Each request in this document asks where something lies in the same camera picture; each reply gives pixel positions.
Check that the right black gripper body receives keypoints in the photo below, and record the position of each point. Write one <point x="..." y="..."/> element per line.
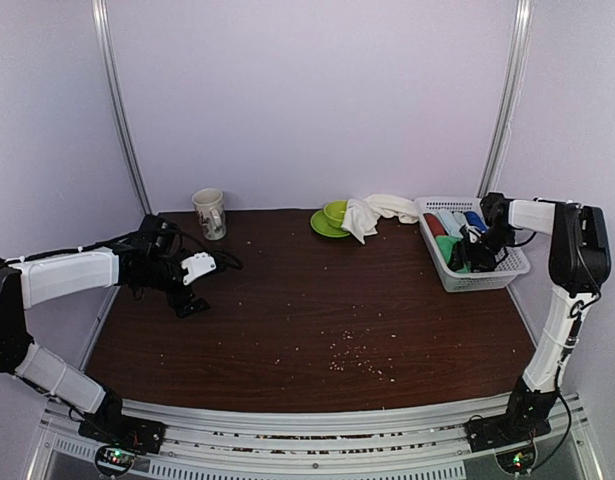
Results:
<point x="482" y="254"/>

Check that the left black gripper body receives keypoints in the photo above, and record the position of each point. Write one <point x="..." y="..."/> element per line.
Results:
<point x="176" y="299"/>

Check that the green microfiber towel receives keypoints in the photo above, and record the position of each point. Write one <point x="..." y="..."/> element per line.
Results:
<point x="449" y="247"/>

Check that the white cream towel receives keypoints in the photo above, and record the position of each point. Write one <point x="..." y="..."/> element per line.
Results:
<point x="362" y="215"/>

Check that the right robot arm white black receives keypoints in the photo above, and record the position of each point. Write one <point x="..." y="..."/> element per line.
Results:
<point x="579" y="263"/>

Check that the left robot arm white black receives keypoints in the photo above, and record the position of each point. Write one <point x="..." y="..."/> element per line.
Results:
<point x="152" y="257"/>

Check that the white plastic basket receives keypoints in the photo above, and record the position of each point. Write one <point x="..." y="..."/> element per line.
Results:
<point x="511" y="264"/>

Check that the rolled dark blue towel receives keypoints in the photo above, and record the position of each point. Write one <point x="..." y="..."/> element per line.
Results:
<point x="474" y="220"/>

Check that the rolled light blue towel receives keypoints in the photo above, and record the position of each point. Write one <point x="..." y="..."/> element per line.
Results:
<point x="452" y="222"/>

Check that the rolled red towel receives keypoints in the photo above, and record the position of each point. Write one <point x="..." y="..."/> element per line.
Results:
<point x="434" y="224"/>

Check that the patterned ceramic mug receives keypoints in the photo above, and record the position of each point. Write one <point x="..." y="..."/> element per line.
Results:
<point x="209" y="207"/>

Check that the green cup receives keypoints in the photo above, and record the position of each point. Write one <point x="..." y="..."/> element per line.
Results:
<point x="335" y="213"/>

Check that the green saucer plate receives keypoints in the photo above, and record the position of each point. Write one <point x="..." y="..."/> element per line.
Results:
<point x="319" y="224"/>

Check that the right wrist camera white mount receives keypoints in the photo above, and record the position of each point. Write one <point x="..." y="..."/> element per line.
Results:
<point x="471" y="237"/>

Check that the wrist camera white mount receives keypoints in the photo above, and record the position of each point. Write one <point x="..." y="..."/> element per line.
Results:
<point x="197" y="266"/>
<point x="471" y="237"/>

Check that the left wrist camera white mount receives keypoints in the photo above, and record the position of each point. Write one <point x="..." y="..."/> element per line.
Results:
<point x="197" y="266"/>

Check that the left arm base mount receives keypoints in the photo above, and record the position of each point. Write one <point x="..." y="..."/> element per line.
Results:
<point x="135" y="434"/>

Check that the aluminium front rail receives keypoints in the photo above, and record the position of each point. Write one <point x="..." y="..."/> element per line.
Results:
<point x="426" y="442"/>

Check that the right aluminium frame post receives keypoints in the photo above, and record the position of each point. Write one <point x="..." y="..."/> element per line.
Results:
<point x="511" y="91"/>

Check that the aluminium frame post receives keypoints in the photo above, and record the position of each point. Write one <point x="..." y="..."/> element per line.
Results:
<point x="511" y="91"/>
<point x="105" y="42"/>

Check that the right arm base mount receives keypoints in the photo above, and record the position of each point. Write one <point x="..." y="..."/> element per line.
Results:
<point x="494" y="433"/>

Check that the left aluminium frame post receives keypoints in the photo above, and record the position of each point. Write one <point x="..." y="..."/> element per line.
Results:
<point x="105" y="42"/>

